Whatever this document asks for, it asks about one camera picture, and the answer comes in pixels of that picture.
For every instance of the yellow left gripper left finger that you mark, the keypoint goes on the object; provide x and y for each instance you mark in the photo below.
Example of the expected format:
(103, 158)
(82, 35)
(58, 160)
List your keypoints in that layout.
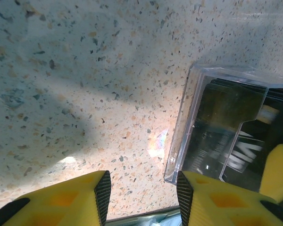
(68, 202)

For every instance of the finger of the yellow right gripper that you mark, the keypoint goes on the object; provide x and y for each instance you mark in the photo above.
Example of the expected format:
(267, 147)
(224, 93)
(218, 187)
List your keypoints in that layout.
(280, 171)

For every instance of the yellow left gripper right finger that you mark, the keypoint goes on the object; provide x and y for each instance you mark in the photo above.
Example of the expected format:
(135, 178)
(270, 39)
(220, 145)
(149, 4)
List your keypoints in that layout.
(226, 207)

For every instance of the blue card tray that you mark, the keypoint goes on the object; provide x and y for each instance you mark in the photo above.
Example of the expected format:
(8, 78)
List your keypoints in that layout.
(143, 220)

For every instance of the black card stack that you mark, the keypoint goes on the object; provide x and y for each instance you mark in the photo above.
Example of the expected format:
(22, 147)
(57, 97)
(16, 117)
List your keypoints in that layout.
(214, 131)

